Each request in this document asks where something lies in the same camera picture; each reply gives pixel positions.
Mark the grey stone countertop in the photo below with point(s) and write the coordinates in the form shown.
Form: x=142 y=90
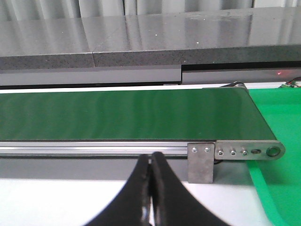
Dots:
x=194 y=38

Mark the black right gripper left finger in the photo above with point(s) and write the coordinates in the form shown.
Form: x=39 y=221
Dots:
x=131 y=206

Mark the white curtain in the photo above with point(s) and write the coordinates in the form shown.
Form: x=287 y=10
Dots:
x=21 y=10

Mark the aluminium conveyor frame rail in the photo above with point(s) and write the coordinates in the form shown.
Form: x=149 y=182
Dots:
x=264 y=150

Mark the green tray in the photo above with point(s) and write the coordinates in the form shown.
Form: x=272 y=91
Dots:
x=278 y=183

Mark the green conveyor belt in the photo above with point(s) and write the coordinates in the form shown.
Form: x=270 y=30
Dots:
x=171 y=114

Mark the steel conveyor support bracket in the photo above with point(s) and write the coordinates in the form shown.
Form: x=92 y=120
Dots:
x=200 y=162

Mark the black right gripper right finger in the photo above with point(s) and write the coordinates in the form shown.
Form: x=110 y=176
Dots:
x=173 y=204

